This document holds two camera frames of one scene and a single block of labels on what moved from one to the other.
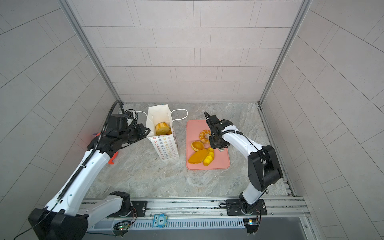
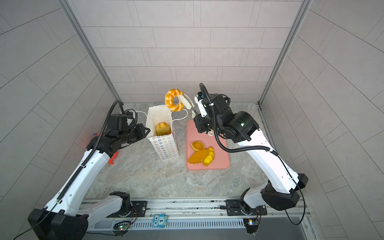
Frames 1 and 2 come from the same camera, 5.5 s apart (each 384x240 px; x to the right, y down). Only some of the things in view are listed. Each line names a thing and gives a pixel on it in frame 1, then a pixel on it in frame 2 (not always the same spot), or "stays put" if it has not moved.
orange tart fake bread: (197, 145) stays put
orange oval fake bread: (198, 156) stays put
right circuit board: (251, 224) stays put
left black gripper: (139, 132) stays put
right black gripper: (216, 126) to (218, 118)
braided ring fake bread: (203, 136) to (169, 100)
